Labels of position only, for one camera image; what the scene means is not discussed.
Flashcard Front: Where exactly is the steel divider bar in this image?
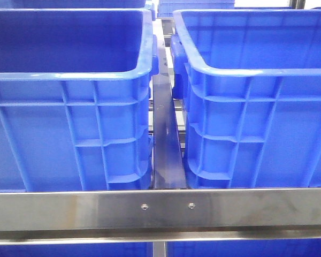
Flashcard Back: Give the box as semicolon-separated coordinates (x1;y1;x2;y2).
152;37;187;190

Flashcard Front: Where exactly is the large blue crate left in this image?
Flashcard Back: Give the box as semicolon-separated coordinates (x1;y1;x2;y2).
0;9;158;193

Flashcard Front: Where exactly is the large blue crate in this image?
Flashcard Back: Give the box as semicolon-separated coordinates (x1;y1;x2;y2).
0;9;158;193
171;9;321;188

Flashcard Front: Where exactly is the large blue crate right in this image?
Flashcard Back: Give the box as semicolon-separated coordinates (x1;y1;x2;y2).
171;9;321;188

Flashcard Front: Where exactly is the blue crate back centre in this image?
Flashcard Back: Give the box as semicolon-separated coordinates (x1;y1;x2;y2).
157;0;235;18

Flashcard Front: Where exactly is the blue crate lower left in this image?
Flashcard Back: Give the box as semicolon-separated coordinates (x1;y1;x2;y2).
0;243;152;256

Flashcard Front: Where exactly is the blue crate lower right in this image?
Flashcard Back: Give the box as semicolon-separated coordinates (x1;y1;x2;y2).
168;239;321;256

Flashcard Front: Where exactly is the blue crate back left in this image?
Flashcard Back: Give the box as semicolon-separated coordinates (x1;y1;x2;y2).
0;0;155;10

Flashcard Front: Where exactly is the left rail screw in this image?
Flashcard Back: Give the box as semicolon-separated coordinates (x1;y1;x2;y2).
141;203;149;210

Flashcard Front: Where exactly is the rail screw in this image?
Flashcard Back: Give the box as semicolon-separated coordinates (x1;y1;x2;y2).
188;202;196;209
141;203;149;210

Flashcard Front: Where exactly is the right rail screw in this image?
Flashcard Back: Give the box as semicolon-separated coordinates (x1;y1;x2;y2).
188;202;196;209

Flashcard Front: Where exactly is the stainless steel front rail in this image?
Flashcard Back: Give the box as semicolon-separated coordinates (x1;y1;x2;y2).
0;188;321;245

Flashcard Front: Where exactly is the steel vertical post lower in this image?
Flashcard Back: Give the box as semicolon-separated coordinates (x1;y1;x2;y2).
152;241;167;257

